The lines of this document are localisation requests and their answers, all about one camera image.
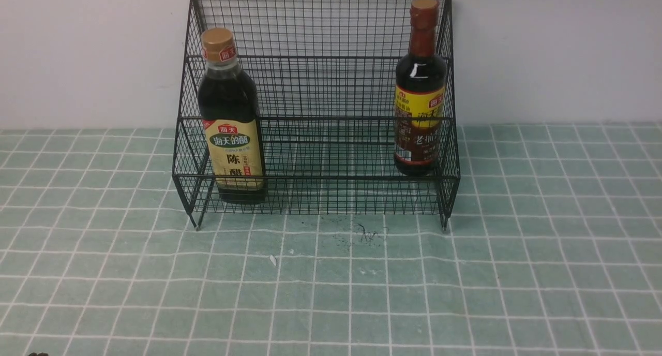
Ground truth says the vinegar bottle with tan cap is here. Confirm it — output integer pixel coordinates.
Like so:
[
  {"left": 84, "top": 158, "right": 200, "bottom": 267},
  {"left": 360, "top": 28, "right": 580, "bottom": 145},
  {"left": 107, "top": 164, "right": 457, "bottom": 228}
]
[{"left": 197, "top": 27, "right": 267, "bottom": 204}]

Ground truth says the green checkered table cloth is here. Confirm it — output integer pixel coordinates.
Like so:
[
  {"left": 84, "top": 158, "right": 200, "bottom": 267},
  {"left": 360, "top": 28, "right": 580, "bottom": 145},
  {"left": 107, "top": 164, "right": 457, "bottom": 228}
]
[{"left": 2, "top": 123, "right": 660, "bottom": 355}]

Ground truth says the soy sauce bottle red cap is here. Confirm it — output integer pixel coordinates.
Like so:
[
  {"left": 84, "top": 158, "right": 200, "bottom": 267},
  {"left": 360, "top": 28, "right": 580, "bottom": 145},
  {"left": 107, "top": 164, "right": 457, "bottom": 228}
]
[{"left": 394, "top": 0, "right": 448, "bottom": 176}]

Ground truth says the black wire mesh rack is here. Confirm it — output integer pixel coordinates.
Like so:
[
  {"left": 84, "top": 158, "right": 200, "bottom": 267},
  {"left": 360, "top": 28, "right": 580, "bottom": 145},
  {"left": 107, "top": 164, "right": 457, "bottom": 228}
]
[{"left": 172, "top": 0, "right": 461, "bottom": 229}]

